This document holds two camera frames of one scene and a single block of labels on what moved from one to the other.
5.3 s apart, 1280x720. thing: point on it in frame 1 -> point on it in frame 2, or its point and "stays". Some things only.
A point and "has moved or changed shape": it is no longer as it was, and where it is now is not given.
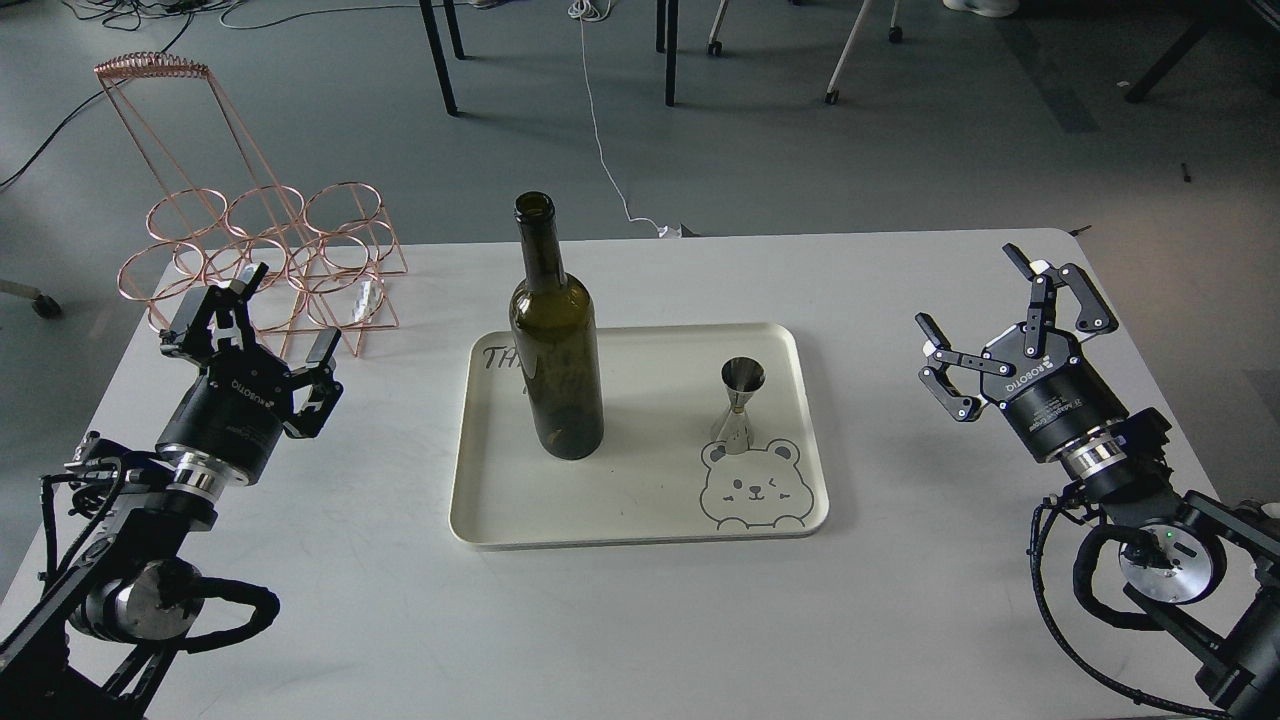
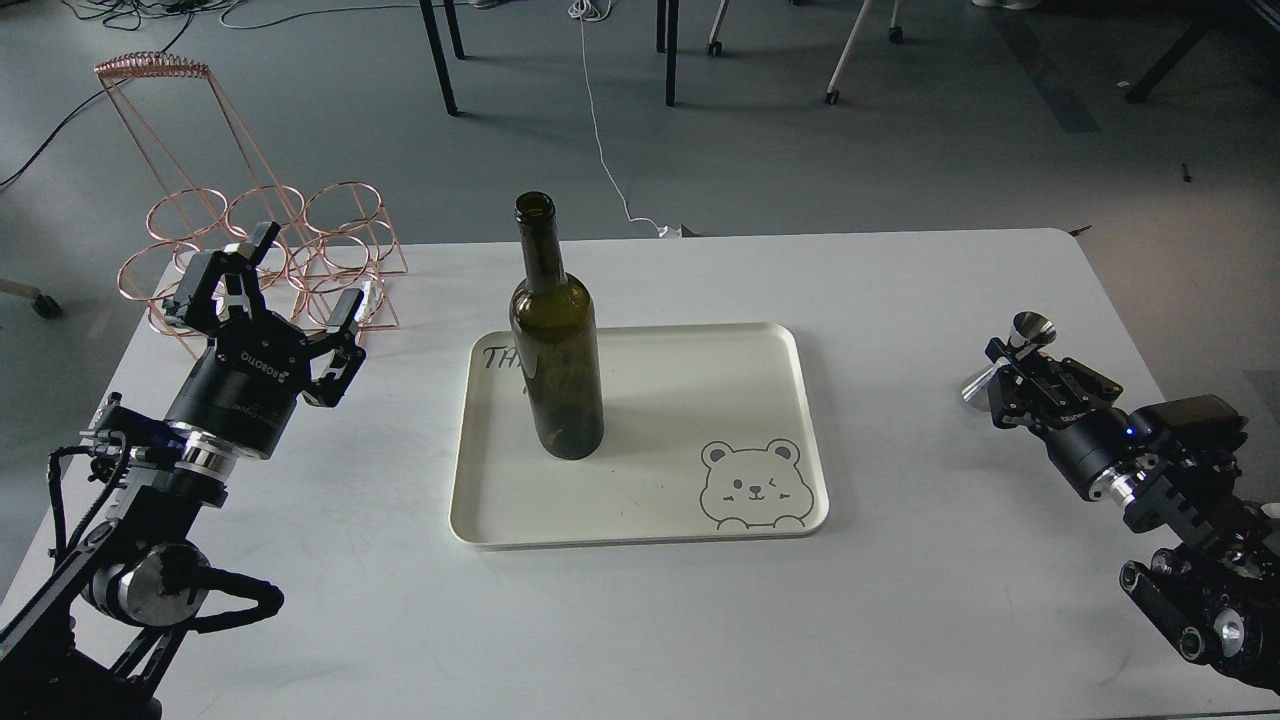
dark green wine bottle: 556,345 stays
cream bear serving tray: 660,477 stays
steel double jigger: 741,376 has moved or changed shape
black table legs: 667,23 stays
